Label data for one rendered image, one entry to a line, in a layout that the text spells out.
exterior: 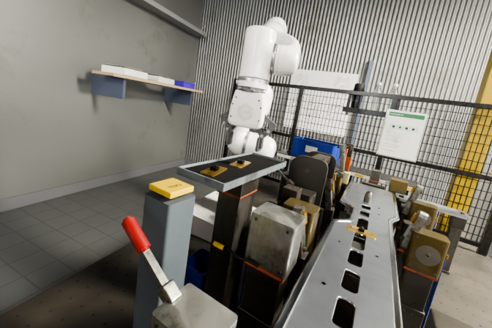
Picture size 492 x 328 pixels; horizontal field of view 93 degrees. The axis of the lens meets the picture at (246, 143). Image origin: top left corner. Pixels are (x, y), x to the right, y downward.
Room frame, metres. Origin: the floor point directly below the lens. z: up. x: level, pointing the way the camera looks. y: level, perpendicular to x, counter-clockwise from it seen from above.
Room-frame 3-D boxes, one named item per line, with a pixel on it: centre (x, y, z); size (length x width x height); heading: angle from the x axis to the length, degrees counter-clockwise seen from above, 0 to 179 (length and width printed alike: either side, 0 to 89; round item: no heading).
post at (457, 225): (1.05, -1.04, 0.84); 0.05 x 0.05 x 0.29; 61
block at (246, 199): (0.66, 0.00, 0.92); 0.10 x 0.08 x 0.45; 151
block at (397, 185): (1.28, -0.88, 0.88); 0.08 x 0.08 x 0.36; 61
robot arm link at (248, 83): (0.67, 0.01, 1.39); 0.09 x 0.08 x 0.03; 70
